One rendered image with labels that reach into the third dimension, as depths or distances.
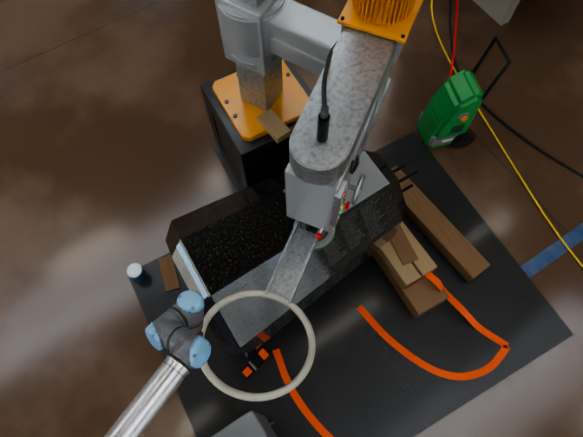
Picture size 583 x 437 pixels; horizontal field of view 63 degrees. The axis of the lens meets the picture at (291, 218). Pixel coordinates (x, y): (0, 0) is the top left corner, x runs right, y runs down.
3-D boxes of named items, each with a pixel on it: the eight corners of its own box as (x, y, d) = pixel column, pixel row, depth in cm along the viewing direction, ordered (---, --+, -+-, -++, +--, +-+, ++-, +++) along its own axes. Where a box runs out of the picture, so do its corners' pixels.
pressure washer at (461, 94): (454, 110, 382) (495, 27, 303) (471, 146, 368) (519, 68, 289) (412, 119, 379) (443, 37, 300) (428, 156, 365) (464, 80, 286)
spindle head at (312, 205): (314, 157, 234) (317, 100, 193) (357, 172, 230) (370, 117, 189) (285, 218, 221) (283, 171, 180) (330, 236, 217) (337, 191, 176)
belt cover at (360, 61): (361, 6, 215) (366, -27, 200) (415, 22, 211) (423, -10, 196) (277, 178, 180) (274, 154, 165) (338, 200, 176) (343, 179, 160)
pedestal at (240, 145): (212, 146, 371) (193, 83, 303) (285, 112, 383) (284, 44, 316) (250, 213, 347) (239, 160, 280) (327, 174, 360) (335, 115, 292)
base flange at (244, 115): (210, 87, 302) (209, 81, 297) (278, 57, 311) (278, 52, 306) (245, 144, 284) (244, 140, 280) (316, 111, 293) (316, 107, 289)
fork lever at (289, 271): (315, 166, 236) (315, 161, 231) (351, 179, 233) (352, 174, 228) (258, 292, 213) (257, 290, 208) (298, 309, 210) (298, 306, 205)
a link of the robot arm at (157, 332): (160, 340, 149) (189, 315, 157) (138, 325, 155) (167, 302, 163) (167, 359, 154) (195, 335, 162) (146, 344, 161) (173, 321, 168)
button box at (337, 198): (335, 210, 208) (341, 179, 182) (341, 212, 207) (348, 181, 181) (329, 225, 205) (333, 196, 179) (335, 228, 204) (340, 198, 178)
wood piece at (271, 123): (257, 121, 286) (257, 116, 281) (271, 113, 288) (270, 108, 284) (276, 144, 279) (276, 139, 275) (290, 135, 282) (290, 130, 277)
